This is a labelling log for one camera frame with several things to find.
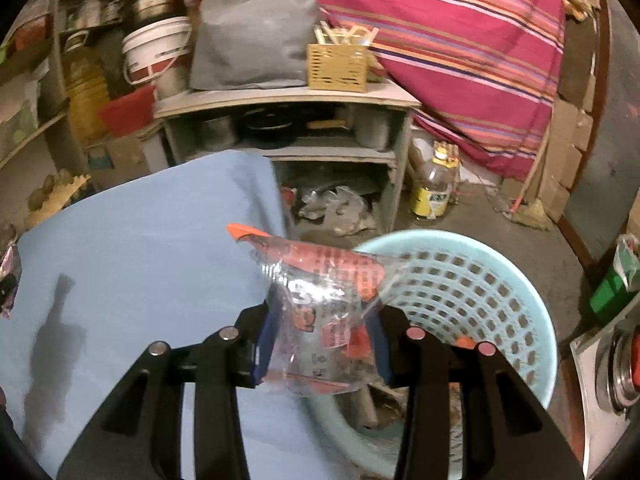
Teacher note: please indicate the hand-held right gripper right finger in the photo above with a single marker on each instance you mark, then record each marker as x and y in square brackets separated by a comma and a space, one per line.
[381, 357]

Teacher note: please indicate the white plastic bucket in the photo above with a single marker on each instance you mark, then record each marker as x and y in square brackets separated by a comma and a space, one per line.
[155, 55]

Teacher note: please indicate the green plastic bag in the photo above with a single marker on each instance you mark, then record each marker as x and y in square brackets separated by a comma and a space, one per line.
[612, 285]

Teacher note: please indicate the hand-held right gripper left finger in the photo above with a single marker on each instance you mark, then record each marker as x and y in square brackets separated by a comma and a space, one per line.
[262, 347]

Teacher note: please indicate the red plastic tray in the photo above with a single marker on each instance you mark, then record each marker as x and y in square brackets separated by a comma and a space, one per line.
[127, 112]

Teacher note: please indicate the large yellow oil jug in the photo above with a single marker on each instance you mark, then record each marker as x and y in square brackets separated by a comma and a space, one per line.
[87, 95]

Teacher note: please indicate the steel gas stove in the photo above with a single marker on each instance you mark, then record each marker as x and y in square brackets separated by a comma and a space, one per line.
[622, 375]

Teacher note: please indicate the clear orange plastic wrapper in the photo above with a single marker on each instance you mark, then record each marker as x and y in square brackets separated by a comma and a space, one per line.
[310, 310]

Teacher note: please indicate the grey fabric bag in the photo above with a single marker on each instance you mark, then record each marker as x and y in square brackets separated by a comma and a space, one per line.
[250, 40]

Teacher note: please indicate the yellow crumpled foam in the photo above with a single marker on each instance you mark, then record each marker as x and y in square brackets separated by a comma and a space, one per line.
[57, 197]

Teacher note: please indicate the grey shelf cabinet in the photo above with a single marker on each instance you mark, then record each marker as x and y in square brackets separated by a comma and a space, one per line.
[285, 97]

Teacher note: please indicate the pink foil wrapper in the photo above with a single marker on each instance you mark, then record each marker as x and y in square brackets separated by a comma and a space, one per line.
[9, 280]

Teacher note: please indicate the small steel pot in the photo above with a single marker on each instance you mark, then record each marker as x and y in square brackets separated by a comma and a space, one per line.
[215, 135]

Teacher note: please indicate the bundle of wooden utensils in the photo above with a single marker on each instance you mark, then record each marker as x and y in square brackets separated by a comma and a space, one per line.
[345, 35]

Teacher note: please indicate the brown cardboard box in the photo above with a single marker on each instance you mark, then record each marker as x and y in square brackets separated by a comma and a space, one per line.
[125, 160]

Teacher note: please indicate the grey metal pot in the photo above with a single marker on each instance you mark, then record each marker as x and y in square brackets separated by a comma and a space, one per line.
[372, 130]

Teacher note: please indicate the stack of cardboard boxes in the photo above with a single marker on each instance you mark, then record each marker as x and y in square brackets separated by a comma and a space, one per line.
[565, 130]

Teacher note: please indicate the clear bottle yellow label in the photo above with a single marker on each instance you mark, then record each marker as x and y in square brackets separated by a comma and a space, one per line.
[432, 190]

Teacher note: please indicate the crumpled plastic bags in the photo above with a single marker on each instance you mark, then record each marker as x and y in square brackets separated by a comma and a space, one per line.
[340, 210]

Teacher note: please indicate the wooden storage shelf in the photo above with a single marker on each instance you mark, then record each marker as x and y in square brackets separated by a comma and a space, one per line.
[30, 130]

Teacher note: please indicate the yellow woven basket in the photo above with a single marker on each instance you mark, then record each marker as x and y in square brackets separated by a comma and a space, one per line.
[337, 67]

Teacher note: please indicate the light blue plastic basket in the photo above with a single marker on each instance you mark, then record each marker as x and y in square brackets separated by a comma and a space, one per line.
[475, 280]

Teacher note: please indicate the red striped blanket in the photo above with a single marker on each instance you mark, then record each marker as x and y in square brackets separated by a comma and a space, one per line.
[450, 60]

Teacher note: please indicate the black pan stack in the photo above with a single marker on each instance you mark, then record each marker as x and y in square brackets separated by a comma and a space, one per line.
[267, 127]

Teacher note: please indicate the dark grey door panel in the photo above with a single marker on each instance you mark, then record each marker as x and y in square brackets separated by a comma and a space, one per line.
[610, 135]

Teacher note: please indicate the straw broom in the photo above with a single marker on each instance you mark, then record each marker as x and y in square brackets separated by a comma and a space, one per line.
[535, 215]

